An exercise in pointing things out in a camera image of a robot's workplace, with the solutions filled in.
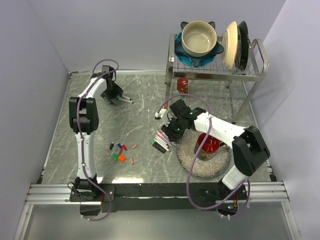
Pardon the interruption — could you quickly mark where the green and black highlighter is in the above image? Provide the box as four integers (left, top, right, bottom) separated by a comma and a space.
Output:
150, 140, 167, 154

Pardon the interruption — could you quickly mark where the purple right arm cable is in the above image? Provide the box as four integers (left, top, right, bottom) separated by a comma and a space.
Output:
156, 93, 251, 218

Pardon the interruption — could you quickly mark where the blue star-shaped bowl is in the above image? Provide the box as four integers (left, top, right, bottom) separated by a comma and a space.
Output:
174, 20, 224, 68

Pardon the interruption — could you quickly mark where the salmon capped white marker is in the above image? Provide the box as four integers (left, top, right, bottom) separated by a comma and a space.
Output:
154, 136, 170, 152

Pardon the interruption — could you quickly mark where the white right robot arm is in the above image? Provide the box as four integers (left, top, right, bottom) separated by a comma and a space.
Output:
155, 99, 271, 199

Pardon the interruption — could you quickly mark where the small red cup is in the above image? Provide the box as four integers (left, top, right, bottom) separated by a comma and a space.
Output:
176, 77, 189, 94

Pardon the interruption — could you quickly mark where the pink pen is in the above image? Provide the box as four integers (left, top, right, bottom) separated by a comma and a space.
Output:
157, 132, 173, 147

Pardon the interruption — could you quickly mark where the green capped white marker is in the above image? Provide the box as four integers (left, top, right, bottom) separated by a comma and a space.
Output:
118, 98, 134, 104

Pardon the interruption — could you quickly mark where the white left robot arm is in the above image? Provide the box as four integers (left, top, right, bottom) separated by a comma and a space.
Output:
68, 65, 116, 201

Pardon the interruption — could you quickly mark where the green highlighter cap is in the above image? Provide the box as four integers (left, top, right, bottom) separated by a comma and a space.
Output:
112, 153, 119, 160

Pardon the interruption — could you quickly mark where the speckled grey plate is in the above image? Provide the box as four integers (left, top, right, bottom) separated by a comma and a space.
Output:
176, 130, 231, 179

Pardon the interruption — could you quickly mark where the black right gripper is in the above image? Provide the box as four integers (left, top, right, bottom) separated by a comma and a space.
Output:
161, 117, 186, 143

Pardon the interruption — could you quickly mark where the cream plate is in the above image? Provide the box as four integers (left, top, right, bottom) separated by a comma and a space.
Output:
221, 21, 238, 71

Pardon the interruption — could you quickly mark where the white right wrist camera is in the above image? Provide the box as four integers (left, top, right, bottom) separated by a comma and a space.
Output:
155, 108, 169, 126

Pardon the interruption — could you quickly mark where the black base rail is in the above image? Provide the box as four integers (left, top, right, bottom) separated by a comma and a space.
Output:
69, 182, 232, 213

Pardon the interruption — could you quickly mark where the black plate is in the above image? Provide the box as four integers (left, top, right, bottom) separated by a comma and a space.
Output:
235, 20, 250, 71

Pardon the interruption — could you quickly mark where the black and red mug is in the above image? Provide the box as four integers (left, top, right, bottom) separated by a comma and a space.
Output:
194, 133, 221, 161

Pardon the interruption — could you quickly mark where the steel dish rack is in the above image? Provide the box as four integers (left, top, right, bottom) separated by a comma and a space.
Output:
164, 34, 270, 124

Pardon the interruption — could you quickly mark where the beige ceramic bowl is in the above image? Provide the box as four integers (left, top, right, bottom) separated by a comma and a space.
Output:
180, 20, 218, 58

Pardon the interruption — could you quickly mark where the orange highlighter cap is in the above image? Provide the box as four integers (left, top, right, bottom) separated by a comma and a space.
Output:
118, 155, 126, 163

